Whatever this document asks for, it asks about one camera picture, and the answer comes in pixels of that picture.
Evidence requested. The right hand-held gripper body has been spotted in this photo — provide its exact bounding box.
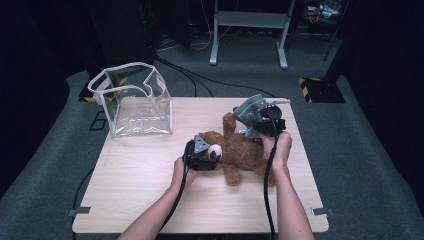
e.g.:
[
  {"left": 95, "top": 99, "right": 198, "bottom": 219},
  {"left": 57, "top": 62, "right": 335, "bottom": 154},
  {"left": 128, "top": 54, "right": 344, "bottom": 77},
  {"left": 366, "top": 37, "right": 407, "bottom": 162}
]
[{"left": 256, "top": 98, "right": 292, "bottom": 137}]

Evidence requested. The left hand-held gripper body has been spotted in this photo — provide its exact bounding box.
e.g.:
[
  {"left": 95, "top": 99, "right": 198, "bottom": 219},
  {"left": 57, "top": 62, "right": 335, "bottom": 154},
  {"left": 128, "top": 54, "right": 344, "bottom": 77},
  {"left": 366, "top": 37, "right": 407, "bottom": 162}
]
[{"left": 183, "top": 134, "right": 211, "bottom": 172}]

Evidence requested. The grey fluffy cloth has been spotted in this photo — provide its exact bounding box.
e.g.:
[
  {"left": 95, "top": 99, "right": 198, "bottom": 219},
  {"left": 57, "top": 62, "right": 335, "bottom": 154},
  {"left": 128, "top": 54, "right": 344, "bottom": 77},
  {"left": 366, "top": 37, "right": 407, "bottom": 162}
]
[{"left": 232, "top": 94, "right": 268, "bottom": 141}]

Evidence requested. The brown teddy bear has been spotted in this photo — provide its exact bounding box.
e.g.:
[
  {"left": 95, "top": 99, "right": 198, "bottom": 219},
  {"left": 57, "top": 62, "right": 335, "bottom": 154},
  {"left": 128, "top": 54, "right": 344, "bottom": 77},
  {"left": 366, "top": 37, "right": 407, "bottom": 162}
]
[{"left": 199, "top": 112, "right": 278, "bottom": 187}]

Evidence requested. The clear plastic bag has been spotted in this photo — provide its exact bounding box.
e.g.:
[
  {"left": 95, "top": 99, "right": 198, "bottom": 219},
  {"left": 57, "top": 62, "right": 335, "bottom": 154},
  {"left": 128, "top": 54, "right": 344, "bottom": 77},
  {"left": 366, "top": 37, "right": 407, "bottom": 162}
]
[{"left": 87, "top": 61, "right": 174, "bottom": 138}]

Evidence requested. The person's left hand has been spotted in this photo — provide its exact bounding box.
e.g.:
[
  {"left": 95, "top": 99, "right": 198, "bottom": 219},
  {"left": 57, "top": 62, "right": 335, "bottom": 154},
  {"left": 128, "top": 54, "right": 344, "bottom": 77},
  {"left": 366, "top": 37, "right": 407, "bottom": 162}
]
[{"left": 171, "top": 158, "right": 199, "bottom": 189}]

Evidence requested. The person's right hand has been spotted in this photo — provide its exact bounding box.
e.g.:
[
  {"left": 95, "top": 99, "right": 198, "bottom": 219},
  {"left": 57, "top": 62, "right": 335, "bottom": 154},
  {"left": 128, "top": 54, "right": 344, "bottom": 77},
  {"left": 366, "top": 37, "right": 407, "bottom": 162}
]
[{"left": 261, "top": 131, "right": 294, "bottom": 173}]

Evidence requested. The black stand base striped tape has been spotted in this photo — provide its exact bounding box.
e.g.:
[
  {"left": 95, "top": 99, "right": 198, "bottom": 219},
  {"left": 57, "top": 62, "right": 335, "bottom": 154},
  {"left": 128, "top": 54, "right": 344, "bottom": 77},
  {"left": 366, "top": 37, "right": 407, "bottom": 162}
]
[
  {"left": 298, "top": 77, "right": 347, "bottom": 104},
  {"left": 78, "top": 71, "right": 129, "bottom": 103}
]

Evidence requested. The grey tape piece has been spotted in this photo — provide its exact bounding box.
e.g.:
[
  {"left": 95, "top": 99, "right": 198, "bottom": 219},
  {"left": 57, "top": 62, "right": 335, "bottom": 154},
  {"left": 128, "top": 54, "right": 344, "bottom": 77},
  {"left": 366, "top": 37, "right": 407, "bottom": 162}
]
[
  {"left": 311, "top": 207, "right": 335, "bottom": 217},
  {"left": 68, "top": 206, "right": 92, "bottom": 218}
]

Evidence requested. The dark shelf with clutter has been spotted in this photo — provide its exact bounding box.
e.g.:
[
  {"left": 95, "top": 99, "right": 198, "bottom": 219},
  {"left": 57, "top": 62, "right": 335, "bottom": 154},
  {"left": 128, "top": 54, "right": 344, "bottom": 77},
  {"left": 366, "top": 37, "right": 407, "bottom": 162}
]
[{"left": 304, "top": 0, "right": 349, "bottom": 34}]

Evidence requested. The dark curtain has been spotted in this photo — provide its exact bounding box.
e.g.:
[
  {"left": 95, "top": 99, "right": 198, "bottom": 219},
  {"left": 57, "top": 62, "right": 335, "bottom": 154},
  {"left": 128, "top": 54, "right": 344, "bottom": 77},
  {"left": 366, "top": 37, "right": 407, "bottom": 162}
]
[
  {"left": 0, "top": 0, "right": 88, "bottom": 196},
  {"left": 339, "top": 0, "right": 424, "bottom": 221}
]

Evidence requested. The black cabinet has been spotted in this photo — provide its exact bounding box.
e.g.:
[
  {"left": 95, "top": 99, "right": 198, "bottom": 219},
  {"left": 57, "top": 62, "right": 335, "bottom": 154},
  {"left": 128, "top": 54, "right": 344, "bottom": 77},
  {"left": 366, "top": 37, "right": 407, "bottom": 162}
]
[{"left": 83, "top": 0, "right": 158, "bottom": 68}]

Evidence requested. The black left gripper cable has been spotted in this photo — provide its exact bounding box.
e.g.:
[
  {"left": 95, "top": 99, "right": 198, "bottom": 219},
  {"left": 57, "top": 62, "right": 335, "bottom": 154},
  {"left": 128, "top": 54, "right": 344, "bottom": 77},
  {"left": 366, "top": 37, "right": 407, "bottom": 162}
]
[{"left": 159, "top": 139, "right": 196, "bottom": 233}]

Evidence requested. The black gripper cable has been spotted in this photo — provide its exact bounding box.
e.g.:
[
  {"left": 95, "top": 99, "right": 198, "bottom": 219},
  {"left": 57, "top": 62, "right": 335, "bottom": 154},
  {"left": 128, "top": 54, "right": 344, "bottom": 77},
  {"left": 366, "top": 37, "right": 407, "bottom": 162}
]
[
  {"left": 159, "top": 139, "right": 196, "bottom": 233},
  {"left": 263, "top": 113, "right": 279, "bottom": 240}
]

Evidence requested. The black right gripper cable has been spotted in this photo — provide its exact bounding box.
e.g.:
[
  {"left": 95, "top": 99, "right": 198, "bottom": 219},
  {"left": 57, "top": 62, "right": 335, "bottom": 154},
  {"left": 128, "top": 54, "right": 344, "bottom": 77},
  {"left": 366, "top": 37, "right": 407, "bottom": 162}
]
[{"left": 263, "top": 113, "right": 279, "bottom": 240}]

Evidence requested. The grey metal desk frame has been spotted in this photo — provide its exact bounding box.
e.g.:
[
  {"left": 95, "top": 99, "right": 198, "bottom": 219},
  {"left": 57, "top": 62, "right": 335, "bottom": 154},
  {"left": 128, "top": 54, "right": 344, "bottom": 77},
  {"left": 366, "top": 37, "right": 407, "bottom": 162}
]
[{"left": 209, "top": 0, "right": 296, "bottom": 70}]

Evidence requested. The white floor cable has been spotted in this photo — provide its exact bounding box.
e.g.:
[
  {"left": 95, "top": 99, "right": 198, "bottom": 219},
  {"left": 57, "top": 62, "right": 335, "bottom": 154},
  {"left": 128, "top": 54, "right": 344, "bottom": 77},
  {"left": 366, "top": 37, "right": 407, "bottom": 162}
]
[{"left": 191, "top": 0, "right": 233, "bottom": 52}]

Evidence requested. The thin black floor cable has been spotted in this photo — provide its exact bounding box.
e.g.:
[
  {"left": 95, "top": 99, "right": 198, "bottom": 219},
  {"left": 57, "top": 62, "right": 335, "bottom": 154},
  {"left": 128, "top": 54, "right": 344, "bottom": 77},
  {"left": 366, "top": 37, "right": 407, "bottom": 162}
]
[{"left": 72, "top": 168, "right": 96, "bottom": 214}]

